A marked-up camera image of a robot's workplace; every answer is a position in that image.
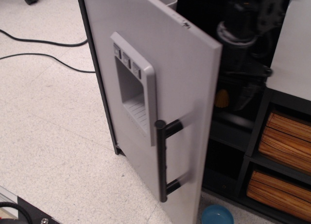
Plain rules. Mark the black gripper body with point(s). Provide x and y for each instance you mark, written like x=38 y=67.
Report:
x=239 y=67

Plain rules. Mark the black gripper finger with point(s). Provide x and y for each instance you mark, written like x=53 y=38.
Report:
x=245 y=95

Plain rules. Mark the black door handle bar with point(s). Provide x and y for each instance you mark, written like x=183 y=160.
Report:
x=163 y=131

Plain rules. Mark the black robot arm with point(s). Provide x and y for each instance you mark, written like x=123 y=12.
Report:
x=246 y=35

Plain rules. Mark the yellow toy inside fridge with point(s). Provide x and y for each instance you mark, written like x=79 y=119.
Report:
x=222 y=99

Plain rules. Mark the white counter panel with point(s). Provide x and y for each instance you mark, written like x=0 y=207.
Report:
x=291 y=63

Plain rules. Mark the upper woven storage basket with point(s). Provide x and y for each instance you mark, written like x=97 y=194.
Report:
x=287 y=139

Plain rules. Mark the woven storage basket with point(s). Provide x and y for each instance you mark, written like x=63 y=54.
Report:
x=280 y=194
x=287 y=139

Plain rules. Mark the grey ice water dispenser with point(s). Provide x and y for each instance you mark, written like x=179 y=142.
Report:
x=137 y=82

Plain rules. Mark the lower woven storage basket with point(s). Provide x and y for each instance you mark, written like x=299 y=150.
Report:
x=280 y=194

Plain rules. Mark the light blue bowl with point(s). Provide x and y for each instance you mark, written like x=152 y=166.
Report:
x=216 y=214

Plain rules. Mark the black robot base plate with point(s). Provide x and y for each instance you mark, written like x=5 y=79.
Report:
x=19 y=209

